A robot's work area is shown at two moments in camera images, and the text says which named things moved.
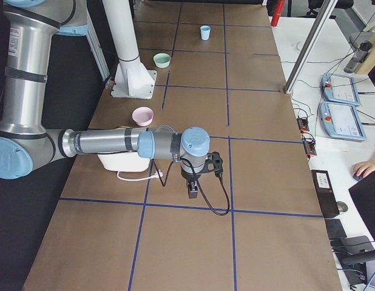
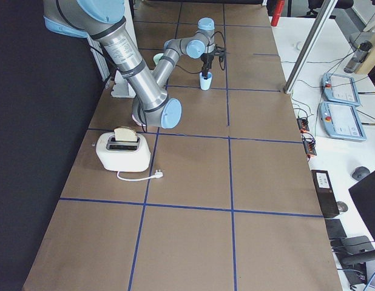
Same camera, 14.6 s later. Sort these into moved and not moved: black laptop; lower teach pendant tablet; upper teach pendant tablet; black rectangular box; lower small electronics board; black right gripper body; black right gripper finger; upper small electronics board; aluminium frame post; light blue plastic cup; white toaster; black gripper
Moved: black right gripper body; light blue plastic cup; black right gripper finger; black gripper
Not moved: lower small electronics board; black laptop; upper teach pendant tablet; black rectangular box; aluminium frame post; white toaster; upper small electronics board; lower teach pendant tablet
